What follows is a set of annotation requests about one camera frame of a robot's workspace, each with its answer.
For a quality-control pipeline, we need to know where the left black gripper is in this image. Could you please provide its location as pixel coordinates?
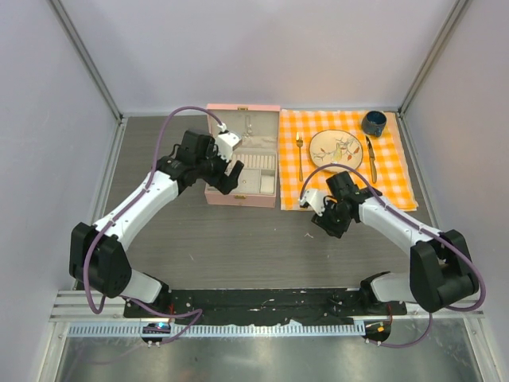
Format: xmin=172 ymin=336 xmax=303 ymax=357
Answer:
xmin=196 ymin=140 xmax=243 ymax=194

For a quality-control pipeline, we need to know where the pink jewelry box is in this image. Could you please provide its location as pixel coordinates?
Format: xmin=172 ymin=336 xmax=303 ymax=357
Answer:
xmin=204 ymin=103 xmax=281 ymax=208

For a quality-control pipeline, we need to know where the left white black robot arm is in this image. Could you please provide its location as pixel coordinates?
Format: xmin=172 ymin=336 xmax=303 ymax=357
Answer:
xmin=69 ymin=130 xmax=243 ymax=318

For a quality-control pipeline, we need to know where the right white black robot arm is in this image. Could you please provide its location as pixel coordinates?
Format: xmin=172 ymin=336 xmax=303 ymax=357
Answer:
xmin=299 ymin=172 xmax=484 ymax=314

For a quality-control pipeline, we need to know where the gold fork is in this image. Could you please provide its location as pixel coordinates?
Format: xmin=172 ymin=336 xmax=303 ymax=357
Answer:
xmin=296 ymin=133 xmax=304 ymax=182

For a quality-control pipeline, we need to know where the bird pattern plate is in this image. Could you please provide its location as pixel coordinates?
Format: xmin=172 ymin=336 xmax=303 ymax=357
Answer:
xmin=309 ymin=130 xmax=363 ymax=170

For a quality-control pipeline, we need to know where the orange checkered cloth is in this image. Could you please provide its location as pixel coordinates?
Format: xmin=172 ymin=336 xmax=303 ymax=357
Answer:
xmin=278 ymin=109 xmax=419 ymax=212

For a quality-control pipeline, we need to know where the gold knife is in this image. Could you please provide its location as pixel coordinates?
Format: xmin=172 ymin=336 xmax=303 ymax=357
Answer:
xmin=366 ymin=136 xmax=378 ymax=184

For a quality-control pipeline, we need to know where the dark blue mug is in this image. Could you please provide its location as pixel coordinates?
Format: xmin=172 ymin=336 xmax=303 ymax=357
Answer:
xmin=361 ymin=111 xmax=387 ymax=138

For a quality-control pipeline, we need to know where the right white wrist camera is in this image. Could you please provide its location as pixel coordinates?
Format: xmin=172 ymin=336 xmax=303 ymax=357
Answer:
xmin=298 ymin=189 xmax=327 ymax=216

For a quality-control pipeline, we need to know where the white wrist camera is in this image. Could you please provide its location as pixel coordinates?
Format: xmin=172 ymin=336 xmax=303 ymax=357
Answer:
xmin=216 ymin=123 xmax=242 ymax=162
xmin=298 ymin=189 xmax=327 ymax=216

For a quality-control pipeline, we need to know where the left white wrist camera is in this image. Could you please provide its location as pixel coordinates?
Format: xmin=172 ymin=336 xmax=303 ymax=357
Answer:
xmin=216 ymin=123 xmax=242 ymax=162

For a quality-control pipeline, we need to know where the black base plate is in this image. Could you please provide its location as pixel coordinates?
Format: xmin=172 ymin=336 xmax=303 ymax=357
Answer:
xmin=122 ymin=286 xmax=409 ymax=327

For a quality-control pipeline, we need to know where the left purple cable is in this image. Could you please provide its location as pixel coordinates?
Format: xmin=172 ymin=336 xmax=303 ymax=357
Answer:
xmin=85 ymin=105 xmax=227 ymax=345

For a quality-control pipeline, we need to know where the purple cable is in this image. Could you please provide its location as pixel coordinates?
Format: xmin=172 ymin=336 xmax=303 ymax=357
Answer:
xmin=85 ymin=105 xmax=227 ymax=345
xmin=298 ymin=163 xmax=488 ymax=349

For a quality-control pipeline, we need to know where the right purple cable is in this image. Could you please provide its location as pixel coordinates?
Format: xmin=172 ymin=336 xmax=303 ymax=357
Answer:
xmin=298 ymin=163 xmax=488 ymax=349

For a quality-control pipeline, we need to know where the aluminium frame rail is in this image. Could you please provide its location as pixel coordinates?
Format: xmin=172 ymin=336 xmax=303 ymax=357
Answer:
xmin=49 ymin=290 xmax=484 ymax=322

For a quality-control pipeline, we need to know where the white slotted cable duct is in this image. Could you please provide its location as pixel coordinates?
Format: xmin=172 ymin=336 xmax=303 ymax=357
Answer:
xmin=68 ymin=321 xmax=365 ymax=338

